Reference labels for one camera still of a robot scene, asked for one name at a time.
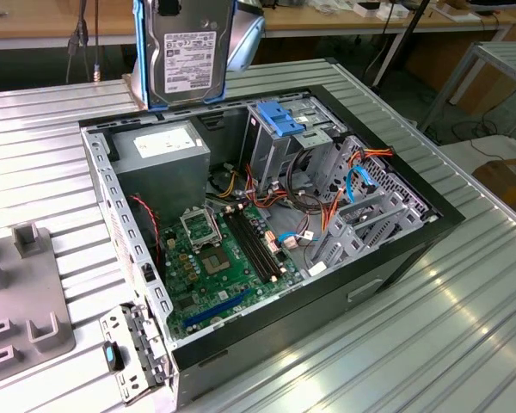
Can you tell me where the grey power supply unit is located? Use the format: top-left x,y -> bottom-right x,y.
109,120 -> 212,225

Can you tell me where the long wooden desk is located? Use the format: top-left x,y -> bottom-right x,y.
0,0 -> 516,87

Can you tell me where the black and white small box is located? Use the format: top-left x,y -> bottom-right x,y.
354,1 -> 382,18

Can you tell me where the black open PC case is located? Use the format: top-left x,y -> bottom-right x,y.
77,83 -> 466,410

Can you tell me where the hard disk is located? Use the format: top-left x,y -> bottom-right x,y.
132,0 -> 234,109

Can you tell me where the CPU socket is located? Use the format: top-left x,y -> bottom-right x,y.
197,245 -> 237,277

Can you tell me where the black cable loop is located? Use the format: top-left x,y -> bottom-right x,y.
286,148 -> 328,212

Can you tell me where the pale blue wire white connector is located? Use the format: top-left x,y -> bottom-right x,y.
279,230 -> 317,250

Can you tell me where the blue data wire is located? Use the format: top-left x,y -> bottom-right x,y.
346,164 -> 378,203

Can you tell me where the metal expansion bracket cover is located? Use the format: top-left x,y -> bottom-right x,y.
99,300 -> 173,405

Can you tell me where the green motherboard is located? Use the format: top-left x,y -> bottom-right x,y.
161,201 -> 306,341

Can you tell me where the metal socket cover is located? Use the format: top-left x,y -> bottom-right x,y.
179,208 -> 223,249

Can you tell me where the red black twisted wire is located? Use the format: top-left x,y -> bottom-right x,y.
128,194 -> 163,268

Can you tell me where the grey disk bay cage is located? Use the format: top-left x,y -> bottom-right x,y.
303,135 -> 439,279

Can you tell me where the flat cardboard tray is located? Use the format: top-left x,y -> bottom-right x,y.
436,2 -> 482,22

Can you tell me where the brown cardboard box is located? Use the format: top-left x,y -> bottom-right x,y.
472,157 -> 516,212

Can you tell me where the blue plastic drive latch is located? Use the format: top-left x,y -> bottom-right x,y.
256,101 -> 306,138

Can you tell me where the black latch with blue inlay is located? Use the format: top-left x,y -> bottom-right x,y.
101,339 -> 126,373

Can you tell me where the black slanted pole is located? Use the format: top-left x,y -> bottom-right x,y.
372,0 -> 431,87

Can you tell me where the brown cardboard boxes stack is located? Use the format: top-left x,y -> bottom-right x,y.
406,40 -> 516,114

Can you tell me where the orange yellow wire bundle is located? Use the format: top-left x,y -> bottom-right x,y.
206,163 -> 346,237

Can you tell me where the grey optical drive cage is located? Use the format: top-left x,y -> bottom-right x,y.
240,95 -> 345,194

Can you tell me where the black RAM slot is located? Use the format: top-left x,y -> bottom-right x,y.
238,207 -> 286,274
227,210 -> 276,280
222,212 -> 273,284
233,209 -> 280,278

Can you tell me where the grey parts rack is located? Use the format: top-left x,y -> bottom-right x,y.
0,221 -> 77,379

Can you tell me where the blue expansion slot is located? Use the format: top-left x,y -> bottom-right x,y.
182,287 -> 253,328

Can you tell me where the orange power wire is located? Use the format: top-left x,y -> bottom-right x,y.
347,147 -> 395,167

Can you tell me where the metal frame slat table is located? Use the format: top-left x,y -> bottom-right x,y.
421,40 -> 516,135

